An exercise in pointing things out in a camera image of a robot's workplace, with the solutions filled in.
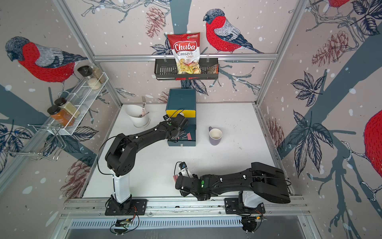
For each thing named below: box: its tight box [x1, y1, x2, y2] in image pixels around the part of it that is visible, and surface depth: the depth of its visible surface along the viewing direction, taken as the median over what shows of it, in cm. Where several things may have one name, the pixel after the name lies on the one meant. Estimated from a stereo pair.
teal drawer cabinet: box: [165, 88, 197, 125], surface depth 95 cm
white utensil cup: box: [124, 104, 150, 127], surface depth 105 cm
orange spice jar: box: [47, 105, 76, 127], surface depth 65 cm
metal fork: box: [141, 95, 147, 117], surface depth 106 cm
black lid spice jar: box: [77, 65, 102, 91], surface depth 83 cm
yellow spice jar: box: [54, 97, 81, 119], surface depth 69 cm
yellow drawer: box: [166, 109, 197, 119], surface depth 90 cm
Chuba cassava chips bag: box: [167, 32, 202, 75], surface depth 84 cm
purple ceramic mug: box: [208, 125, 223, 146], surface depth 95 cm
